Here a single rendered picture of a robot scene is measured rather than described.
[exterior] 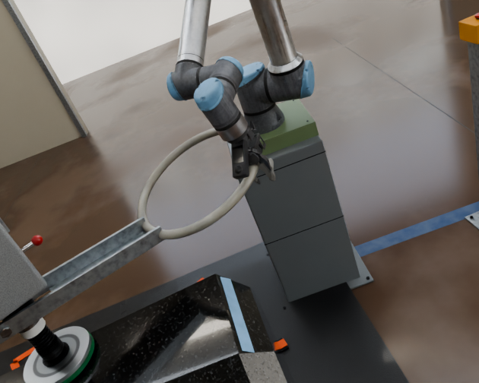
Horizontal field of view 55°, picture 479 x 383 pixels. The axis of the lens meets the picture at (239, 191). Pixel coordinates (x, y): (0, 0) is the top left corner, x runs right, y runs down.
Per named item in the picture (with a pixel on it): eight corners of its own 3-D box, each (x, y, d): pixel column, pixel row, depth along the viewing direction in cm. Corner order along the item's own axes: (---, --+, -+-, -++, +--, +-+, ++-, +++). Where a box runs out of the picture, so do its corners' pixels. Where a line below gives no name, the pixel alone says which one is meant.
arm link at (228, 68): (205, 57, 142) (193, 82, 134) (239, 50, 137) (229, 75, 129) (217, 82, 148) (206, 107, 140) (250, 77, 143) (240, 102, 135)
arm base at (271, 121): (242, 122, 221) (235, 104, 215) (279, 108, 220) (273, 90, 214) (249, 140, 205) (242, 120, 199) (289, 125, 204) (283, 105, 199)
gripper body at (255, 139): (268, 146, 146) (249, 118, 139) (262, 165, 140) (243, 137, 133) (247, 151, 150) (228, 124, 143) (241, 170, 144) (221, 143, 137)
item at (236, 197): (192, 262, 132) (186, 257, 130) (119, 216, 169) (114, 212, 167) (291, 140, 146) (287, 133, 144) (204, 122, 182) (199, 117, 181)
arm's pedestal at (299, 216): (264, 255, 282) (214, 136, 239) (342, 226, 279) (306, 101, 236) (282, 314, 239) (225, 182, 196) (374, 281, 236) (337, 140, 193)
